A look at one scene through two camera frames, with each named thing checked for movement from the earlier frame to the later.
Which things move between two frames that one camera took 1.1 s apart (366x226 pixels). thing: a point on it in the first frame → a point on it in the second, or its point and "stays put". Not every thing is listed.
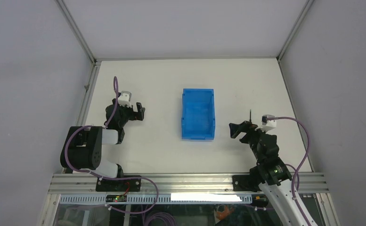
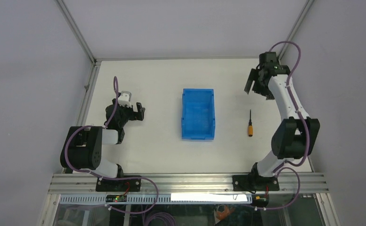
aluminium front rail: x=173 y=183 stays put
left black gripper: x=134 y=115 stays put
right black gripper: x=235 y=129 → x=254 y=76
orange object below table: x=223 y=215 stays put
